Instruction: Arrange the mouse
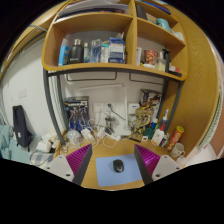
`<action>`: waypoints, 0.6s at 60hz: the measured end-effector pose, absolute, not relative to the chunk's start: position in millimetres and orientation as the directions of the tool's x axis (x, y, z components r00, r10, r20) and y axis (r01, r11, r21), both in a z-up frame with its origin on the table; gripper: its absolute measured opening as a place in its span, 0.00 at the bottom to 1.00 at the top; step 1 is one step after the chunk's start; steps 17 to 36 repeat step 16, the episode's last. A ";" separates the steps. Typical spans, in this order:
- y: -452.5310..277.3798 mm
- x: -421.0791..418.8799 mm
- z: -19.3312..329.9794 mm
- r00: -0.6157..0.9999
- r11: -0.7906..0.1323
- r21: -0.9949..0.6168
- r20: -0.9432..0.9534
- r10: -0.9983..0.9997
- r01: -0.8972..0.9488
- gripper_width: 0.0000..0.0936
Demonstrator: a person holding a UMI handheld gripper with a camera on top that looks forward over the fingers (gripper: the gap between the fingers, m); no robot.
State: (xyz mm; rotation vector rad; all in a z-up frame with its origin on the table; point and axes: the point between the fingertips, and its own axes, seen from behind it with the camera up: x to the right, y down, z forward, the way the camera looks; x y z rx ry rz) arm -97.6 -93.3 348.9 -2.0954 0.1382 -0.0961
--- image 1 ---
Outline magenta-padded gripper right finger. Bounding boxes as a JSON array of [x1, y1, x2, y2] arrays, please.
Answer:
[[134, 144, 183, 186]]

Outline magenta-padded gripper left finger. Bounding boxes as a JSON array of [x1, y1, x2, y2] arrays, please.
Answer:
[[44, 143, 93, 187]]

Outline black computer mouse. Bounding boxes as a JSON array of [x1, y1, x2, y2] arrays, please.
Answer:
[[112, 158, 125, 174]]

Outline light blue mouse pad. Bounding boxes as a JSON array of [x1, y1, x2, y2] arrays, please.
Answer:
[[95, 153, 144, 188]]

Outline small white cup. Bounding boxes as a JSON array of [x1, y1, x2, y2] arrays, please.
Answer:
[[175, 154, 188, 168]]

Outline white mug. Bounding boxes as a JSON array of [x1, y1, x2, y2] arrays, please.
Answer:
[[170, 142, 186, 158]]

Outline white tissue box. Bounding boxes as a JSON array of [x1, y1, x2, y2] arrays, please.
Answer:
[[35, 133, 58, 153]]

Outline red yellow chip can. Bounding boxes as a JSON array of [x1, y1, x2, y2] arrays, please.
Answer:
[[165, 125, 185, 152]]

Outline white red-capped lotion bottle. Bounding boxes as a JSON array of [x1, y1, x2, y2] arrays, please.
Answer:
[[150, 108, 170, 147]]

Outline clear round plastic container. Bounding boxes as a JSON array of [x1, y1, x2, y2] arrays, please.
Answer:
[[66, 129, 82, 145]]

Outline dark green box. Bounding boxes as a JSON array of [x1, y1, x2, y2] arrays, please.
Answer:
[[143, 127, 156, 139]]

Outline white charger block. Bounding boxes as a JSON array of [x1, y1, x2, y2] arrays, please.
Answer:
[[80, 128, 94, 141]]

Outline checkered bedding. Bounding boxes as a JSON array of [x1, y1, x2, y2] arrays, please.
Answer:
[[0, 124, 54, 166]]

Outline blue bottle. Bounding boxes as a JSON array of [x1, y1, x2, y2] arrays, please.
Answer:
[[149, 118, 159, 131]]

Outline tan robot figurine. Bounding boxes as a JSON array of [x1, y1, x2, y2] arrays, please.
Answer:
[[131, 108, 153, 135]]

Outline black bag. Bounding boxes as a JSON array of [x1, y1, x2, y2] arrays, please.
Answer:
[[12, 104, 34, 148]]

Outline robot model kit box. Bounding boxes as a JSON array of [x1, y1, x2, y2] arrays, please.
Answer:
[[63, 96, 90, 131]]

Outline white power strip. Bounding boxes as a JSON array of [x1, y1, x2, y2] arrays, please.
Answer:
[[101, 128, 122, 142]]

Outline steel cup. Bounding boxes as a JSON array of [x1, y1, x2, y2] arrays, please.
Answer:
[[104, 116, 117, 129]]

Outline wooden shelf unit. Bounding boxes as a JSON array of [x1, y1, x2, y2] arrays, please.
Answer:
[[41, 0, 189, 81]]

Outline white cable bundle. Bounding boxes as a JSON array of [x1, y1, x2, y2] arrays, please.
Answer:
[[63, 121, 134, 149]]

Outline grey metal shelf frame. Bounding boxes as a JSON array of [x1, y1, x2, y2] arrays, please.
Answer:
[[42, 68, 184, 146]]

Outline white wall-mounted box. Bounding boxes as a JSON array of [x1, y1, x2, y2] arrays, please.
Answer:
[[128, 102, 141, 116]]

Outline white wall socket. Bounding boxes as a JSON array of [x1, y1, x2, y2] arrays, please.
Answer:
[[92, 102, 104, 113], [103, 102, 117, 113]]

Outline white wall switch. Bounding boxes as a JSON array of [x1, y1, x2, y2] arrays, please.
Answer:
[[17, 88, 28, 99]]

